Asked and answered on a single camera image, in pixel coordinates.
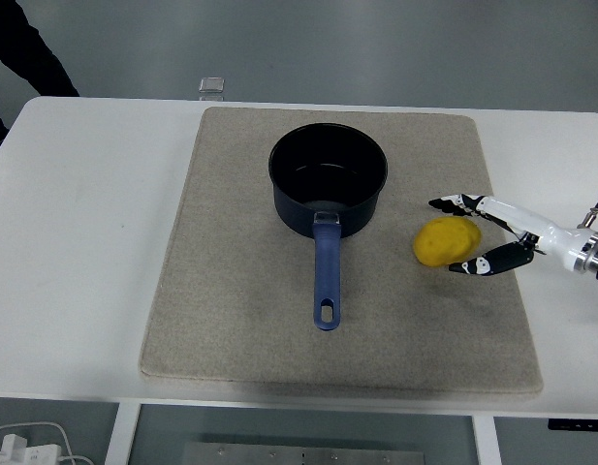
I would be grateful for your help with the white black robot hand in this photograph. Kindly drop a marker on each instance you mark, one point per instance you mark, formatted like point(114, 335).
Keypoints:
point(545, 230)

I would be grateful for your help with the yellow potato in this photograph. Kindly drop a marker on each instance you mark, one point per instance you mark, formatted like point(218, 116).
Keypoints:
point(444, 241)

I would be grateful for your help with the black table control panel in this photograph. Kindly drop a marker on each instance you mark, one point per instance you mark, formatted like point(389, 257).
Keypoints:
point(578, 424)

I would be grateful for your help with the white table leg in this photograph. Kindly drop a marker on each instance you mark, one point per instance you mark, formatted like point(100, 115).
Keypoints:
point(121, 433)
point(486, 441)

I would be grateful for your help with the beige fabric mat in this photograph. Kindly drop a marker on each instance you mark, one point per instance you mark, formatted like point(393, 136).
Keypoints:
point(240, 300)

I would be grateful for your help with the grey metal plate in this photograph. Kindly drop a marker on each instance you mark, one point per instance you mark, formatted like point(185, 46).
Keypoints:
point(303, 455)

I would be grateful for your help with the small clear floor box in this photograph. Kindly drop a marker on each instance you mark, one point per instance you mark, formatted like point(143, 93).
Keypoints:
point(212, 84)

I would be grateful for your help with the person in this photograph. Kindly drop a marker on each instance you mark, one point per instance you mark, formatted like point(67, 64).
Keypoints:
point(34, 53)

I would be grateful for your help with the white power adapter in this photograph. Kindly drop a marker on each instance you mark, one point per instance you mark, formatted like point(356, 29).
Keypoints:
point(22, 450)

